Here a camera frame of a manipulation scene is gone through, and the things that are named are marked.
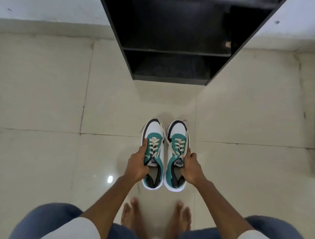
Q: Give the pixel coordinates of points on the person's right thumb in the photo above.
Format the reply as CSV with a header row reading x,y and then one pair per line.
x,y
187,153

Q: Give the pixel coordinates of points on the person's right forearm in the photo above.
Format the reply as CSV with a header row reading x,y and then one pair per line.
x,y
219,209

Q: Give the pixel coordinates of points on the black open shoe rack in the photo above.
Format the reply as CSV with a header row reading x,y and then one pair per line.
x,y
172,29

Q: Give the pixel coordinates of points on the blue jeans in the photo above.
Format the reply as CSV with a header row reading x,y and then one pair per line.
x,y
44,219

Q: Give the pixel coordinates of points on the person's left hand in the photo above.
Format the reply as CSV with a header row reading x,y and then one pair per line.
x,y
135,166

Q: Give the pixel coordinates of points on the white teal sneaker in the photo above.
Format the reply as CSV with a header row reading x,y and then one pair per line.
x,y
153,129
177,133

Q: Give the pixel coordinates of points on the small beige tag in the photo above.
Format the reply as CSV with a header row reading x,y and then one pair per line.
x,y
228,44

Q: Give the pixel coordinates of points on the person's left forearm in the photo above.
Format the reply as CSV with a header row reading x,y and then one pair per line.
x,y
108,204

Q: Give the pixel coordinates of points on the person's bare foot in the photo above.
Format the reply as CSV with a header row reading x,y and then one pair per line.
x,y
131,219
181,219

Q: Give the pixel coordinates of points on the person's left thumb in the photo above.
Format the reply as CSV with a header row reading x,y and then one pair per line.
x,y
144,146

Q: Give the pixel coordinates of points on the person's left bare foot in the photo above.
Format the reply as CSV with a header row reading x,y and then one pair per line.
x,y
131,219

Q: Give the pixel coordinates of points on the person's right hand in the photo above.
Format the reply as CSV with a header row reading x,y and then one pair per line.
x,y
193,171

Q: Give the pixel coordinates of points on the white shirt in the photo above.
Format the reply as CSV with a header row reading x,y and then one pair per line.
x,y
73,230

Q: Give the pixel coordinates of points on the person's right bare foot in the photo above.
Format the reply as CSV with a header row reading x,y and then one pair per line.
x,y
181,219

